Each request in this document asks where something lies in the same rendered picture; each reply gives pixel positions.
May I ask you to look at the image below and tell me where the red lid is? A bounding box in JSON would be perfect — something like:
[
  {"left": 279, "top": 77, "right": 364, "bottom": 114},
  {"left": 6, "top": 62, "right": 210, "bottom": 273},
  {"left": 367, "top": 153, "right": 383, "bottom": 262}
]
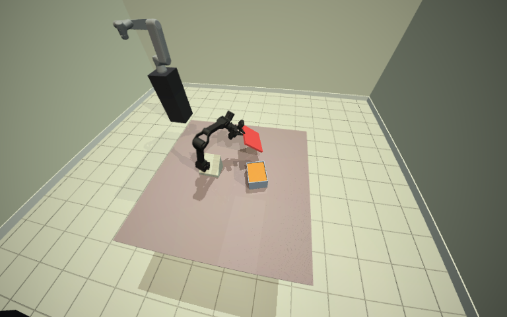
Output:
[{"left": 242, "top": 126, "right": 263, "bottom": 153}]

